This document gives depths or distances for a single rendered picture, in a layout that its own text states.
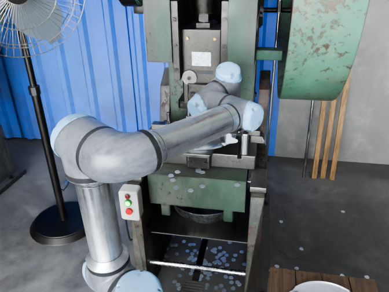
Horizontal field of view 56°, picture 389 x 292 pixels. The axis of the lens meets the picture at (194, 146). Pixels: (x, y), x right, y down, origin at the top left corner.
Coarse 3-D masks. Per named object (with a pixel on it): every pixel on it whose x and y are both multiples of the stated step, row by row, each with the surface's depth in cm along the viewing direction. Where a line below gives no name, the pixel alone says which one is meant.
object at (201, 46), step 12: (192, 24) 139; (204, 24) 134; (216, 24) 137; (192, 36) 133; (204, 36) 132; (216, 36) 131; (192, 48) 135; (204, 48) 134; (216, 48) 133; (192, 60) 137; (204, 60) 136; (216, 60) 135; (192, 72) 138; (204, 72) 138; (192, 84) 139; (204, 84) 138; (192, 96) 139
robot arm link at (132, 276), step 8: (128, 272) 95; (136, 272) 95; (144, 272) 95; (120, 280) 93; (128, 280) 93; (136, 280) 93; (144, 280) 93; (152, 280) 94; (112, 288) 94; (120, 288) 91; (128, 288) 91; (136, 288) 91; (144, 288) 92; (152, 288) 92; (160, 288) 93
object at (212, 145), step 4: (232, 136) 142; (216, 140) 140; (220, 140) 139; (204, 144) 137; (208, 144) 137; (212, 144) 137; (216, 144) 137; (196, 148) 133; (200, 148) 133; (204, 148) 133; (208, 148) 133; (212, 148) 133
